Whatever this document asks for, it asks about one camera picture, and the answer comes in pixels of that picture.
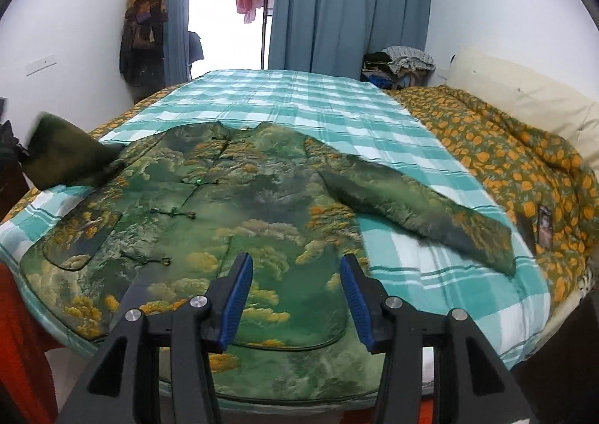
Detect green landscape print padded jacket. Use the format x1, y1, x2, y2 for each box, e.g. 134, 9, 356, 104
20, 114, 516, 406

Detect pile of clothes on chair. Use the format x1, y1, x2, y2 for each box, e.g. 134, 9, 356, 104
361, 46, 435, 91

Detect clothes hanging on coat rack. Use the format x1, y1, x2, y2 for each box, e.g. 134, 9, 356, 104
119, 0, 167, 104

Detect teal white plaid bed sheet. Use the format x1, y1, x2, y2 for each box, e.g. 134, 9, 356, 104
0, 67, 553, 372

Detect orange red trousers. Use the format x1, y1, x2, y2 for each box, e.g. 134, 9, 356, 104
1, 266, 60, 423

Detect small dark packet on quilt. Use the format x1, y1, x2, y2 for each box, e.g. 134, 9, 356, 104
537, 204, 553, 250

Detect orange floral green quilt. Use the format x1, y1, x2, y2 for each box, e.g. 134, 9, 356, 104
390, 85, 598, 308

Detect dark garment behind curtain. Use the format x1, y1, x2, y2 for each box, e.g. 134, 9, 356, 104
188, 31, 204, 66

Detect blue curtain right panel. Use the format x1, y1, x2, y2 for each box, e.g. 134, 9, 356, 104
268, 0, 431, 78

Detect white wall switch plate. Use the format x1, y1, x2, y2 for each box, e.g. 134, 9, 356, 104
24, 54, 57, 76

